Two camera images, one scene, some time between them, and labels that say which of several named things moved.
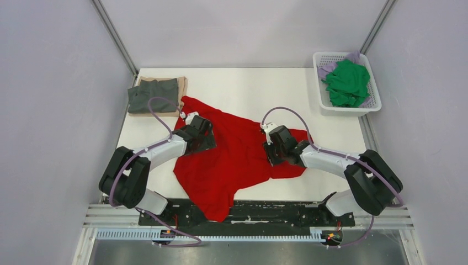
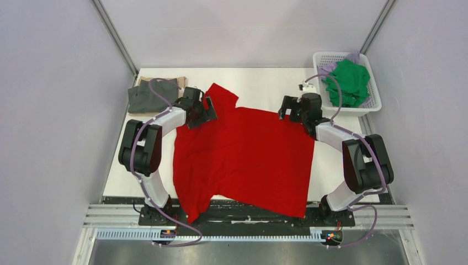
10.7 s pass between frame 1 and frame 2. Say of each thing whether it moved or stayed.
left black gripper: moved
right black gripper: moved
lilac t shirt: stayed
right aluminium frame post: stayed
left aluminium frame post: stayed
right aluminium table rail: stayed
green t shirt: stayed
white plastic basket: stayed
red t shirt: moved
